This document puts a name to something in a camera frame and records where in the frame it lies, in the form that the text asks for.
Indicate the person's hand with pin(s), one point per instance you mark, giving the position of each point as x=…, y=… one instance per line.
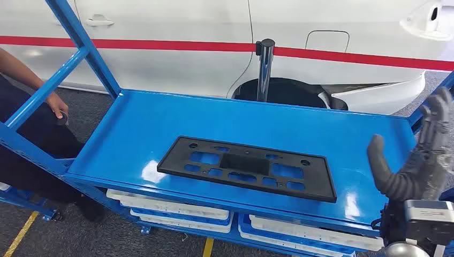
x=58, y=104

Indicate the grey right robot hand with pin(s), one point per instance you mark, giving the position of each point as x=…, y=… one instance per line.
x=432, y=152

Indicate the black tape roll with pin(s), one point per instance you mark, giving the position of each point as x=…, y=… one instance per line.
x=63, y=119

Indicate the black plastic plate bracket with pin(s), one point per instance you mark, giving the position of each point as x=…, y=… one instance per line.
x=244, y=164

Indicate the person's forearm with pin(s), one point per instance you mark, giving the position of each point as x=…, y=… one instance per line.
x=17, y=67

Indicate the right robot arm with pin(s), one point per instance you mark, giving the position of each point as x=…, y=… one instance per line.
x=404, y=250

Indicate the clear plastic film wrap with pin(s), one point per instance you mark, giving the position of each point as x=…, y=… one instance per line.
x=438, y=174

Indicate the person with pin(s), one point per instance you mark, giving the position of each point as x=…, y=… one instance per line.
x=42, y=131

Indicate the white plastic crate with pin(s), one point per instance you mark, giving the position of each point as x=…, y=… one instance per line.
x=184, y=225
x=4, y=187
x=159, y=204
x=312, y=232
x=269, y=241

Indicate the red barrier belt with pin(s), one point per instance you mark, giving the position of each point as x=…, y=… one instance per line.
x=159, y=45

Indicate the yellow floor tape marking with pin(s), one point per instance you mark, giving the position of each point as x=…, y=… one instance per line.
x=208, y=248
x=21, y=234

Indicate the white car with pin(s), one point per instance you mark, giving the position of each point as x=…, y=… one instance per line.
x=177, y=21

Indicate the black car tyre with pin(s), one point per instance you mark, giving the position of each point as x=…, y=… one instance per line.
x=283, y=92

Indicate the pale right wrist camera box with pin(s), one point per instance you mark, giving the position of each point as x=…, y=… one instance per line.
x=425, y=216

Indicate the chrome stanchion post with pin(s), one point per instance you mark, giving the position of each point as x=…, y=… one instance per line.
x=265, y=71

